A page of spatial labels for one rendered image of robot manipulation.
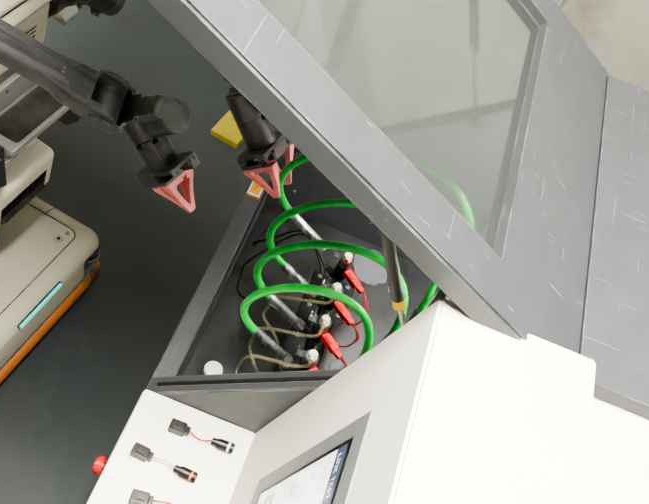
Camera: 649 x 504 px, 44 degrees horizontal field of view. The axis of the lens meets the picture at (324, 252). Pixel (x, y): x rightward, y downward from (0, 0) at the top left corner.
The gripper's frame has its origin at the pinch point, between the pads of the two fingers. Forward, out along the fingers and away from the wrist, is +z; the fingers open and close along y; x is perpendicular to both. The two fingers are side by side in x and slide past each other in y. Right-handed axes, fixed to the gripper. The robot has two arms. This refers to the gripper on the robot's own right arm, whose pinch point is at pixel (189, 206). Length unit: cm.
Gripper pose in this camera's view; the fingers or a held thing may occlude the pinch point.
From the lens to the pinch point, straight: 145.2
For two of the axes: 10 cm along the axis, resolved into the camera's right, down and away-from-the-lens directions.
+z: 4.1, 7.9, 4.5
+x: 5.1, -6.1, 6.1
